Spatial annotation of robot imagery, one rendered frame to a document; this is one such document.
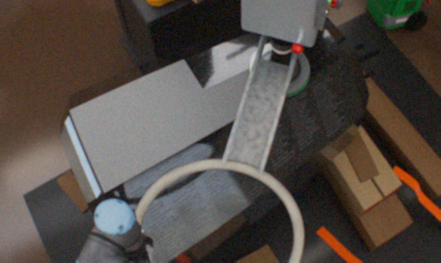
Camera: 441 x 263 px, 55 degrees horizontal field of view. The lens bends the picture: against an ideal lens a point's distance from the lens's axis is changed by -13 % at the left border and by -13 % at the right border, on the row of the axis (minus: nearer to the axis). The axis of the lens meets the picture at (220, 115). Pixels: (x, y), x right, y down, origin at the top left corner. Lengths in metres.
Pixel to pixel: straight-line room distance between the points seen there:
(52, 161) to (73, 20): 1.03
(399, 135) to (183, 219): 1.35
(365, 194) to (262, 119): 0.91
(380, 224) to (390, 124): 0.57
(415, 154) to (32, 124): 2.19
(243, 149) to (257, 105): 0.14
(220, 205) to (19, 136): 1.54
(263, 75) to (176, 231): 0.60
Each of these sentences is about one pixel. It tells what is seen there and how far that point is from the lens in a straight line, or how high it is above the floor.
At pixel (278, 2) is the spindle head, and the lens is 1.27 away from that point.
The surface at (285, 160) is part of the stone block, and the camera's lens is 1.70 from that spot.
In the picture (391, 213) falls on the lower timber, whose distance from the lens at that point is 2.34.
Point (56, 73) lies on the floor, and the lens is 2.97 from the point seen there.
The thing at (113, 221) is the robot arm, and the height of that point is 1.28.
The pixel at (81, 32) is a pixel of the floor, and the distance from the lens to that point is 3.11.
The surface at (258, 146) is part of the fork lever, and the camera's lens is 1.44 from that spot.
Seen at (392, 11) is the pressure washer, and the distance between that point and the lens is 2.93.
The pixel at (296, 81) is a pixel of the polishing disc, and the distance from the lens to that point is 1.64.
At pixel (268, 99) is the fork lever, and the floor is 1.00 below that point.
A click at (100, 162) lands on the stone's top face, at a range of 1.58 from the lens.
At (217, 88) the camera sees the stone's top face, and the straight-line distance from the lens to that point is 1.64.
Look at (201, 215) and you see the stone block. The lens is 1.64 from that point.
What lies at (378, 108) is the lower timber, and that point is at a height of 0.11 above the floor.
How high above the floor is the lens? 2.26
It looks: 61 degrees down
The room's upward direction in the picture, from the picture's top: 5 degrees counter-clockwise
